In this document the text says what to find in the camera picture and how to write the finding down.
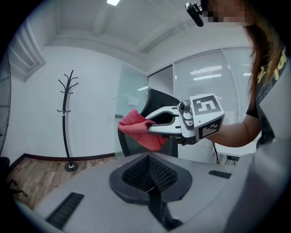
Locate pink cloth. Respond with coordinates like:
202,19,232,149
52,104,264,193
118,109,169,152

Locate person's right forearm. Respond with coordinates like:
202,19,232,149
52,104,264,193
206,115,262,147

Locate black office chair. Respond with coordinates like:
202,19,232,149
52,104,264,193
117,88,182,157

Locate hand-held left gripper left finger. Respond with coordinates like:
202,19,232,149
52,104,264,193
35,152,169,233

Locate white window blinds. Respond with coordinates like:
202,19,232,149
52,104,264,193
174,47,254,163

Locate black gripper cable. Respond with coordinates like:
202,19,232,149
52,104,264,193
212,141,220,164

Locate black coat rack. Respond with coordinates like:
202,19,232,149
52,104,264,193
56,70,79,172

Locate person's black printed shirt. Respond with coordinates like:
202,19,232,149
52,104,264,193
245,45,291,148

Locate black head camera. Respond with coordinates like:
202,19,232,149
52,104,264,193
185,1,204,27

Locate white desk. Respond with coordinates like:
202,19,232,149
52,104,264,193
213,145,257,166

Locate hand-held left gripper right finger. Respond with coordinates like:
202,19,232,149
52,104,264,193
149,152,237,233

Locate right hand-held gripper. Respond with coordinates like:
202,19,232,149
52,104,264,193
145,93,225,146

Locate person's head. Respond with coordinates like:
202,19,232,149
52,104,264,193
201,0,253,25

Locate frosted glass door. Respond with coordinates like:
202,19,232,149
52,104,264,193
115,62,150,159

